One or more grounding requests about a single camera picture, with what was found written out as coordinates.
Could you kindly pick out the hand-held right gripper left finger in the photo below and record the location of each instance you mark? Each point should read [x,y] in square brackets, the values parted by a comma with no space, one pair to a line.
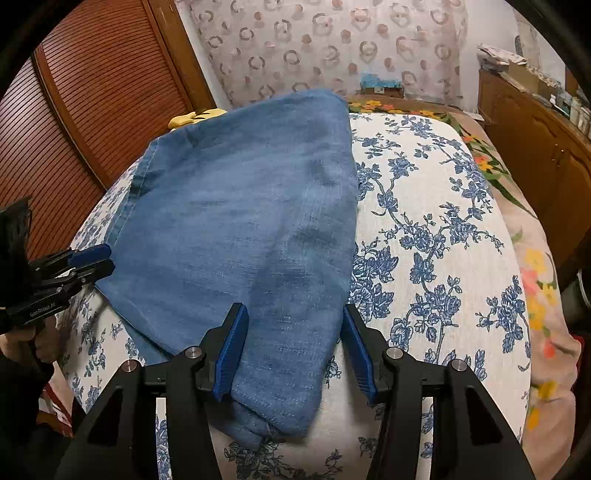
[231,350]

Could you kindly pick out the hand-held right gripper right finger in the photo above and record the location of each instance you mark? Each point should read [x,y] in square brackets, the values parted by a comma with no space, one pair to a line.
[361,355]

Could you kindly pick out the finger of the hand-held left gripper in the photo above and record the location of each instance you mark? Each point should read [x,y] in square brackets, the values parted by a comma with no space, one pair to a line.
[97,270]
[94,251]

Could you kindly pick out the blue denim pants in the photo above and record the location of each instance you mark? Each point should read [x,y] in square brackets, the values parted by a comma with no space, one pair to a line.
[240,221]

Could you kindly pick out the person's left hand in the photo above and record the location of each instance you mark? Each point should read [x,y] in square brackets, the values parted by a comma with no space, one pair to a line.
[13,344]

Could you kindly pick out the white blue floral bed sheet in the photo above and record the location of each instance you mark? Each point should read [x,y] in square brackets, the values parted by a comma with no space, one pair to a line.
[429,240]

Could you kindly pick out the louvered wooden wardrobe door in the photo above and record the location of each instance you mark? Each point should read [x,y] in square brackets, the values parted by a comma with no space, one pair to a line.
[101,101]

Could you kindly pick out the yellow plush toy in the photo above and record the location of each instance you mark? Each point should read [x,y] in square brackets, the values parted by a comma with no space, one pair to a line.
[196,117]

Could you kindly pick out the colourful floral blanket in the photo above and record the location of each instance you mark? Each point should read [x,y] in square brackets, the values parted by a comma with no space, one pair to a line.
[540,277]

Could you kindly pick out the blue box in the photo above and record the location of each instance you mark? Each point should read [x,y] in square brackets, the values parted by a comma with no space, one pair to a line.
[381,85]

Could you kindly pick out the wooden cabinet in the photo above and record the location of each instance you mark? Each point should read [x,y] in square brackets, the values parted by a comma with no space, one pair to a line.
[545,152]

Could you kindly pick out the cardboard box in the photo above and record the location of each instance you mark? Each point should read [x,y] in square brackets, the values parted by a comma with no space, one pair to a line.
[524,76]

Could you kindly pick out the row of glass jars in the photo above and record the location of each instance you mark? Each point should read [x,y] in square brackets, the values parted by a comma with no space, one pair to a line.
[577,110]

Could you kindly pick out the patterned flat packet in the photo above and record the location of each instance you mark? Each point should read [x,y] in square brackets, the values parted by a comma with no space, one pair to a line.
[501,54]

